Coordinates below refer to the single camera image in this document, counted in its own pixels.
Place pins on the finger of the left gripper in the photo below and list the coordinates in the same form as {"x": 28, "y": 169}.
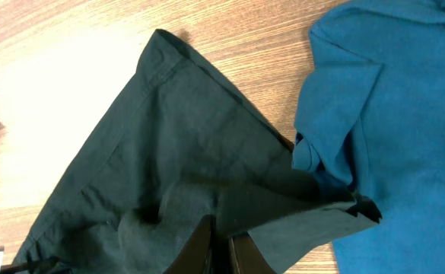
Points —
{"x": 31, "y": 267}

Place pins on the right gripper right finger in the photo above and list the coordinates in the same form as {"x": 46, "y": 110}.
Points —
{"x": 245, "y": 257}

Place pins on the black shorts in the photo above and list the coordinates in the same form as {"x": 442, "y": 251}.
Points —
{"x": 178, "y": 143}

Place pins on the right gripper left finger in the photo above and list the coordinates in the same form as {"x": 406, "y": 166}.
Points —
{"x": 196, "y": 255}

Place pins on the blue shirt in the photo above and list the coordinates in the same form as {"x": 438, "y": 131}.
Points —
{"x": 371, "y": 119}

